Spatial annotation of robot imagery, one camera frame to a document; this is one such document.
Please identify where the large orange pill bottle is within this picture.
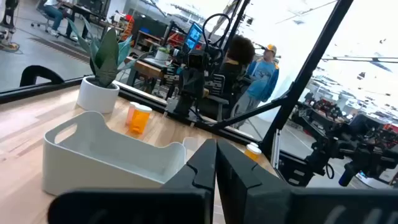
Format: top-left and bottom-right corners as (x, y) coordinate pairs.
(244, 143), (262, 162)

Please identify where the grey office chair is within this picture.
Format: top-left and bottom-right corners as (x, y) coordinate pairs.
(30, 0), (60, 32)

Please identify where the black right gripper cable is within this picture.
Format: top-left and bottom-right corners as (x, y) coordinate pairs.
(201, 12), (233, 50)

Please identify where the white plastic handled bin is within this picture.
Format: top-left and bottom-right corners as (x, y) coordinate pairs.
(42, 111), (187, 196)

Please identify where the snake plant in white pot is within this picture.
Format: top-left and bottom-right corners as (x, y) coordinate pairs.
(67, 17), (147, 114)

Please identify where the wooden workbench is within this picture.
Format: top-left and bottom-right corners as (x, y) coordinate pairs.
(126, 55), (165, 88)

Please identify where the black office chair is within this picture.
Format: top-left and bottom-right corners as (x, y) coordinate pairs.
(198, 73), (231, 122)

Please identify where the small pink pill bottle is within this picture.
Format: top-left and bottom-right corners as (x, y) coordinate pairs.
(125, 101), (140, 126)

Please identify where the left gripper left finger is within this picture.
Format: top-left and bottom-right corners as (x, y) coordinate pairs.
(47, 139), (217, 224)

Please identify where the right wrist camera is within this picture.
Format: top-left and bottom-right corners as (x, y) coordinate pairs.
(186, 49), (210, 69)

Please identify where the blue-lit computer monitor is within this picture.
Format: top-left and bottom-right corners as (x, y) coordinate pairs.
(183, 21), (205, 52)

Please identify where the person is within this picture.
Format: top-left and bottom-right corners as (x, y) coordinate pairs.
(217, 34), (256, 121)
(0, 0), (20, 32)
(231, 43), (280, 130)
(42, 0), (75, 37)

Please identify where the black machinery assembly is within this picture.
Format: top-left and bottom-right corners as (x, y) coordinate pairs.
(279, 102), (398, 187)

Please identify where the small plant in patterned pot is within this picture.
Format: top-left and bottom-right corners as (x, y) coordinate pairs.
(154, 46), (171, 62)

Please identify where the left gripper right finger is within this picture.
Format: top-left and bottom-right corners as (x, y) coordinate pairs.
(217, 139), (398, 224)

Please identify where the wooden shelf unit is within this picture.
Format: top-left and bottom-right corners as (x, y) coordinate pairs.
(135, 29), (162, 52)

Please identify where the silver aluminium bracket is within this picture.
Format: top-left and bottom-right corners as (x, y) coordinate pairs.
(270, 129), (282, 170)

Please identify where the black office desk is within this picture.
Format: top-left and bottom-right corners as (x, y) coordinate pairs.
(58, 1), (108, 40)

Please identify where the black aluminium table frame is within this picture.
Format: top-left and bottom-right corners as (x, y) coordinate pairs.
(0, 0), (355, 187)

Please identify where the clear plastic bin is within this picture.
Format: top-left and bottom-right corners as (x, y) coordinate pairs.
(182, 136), (208, 162)

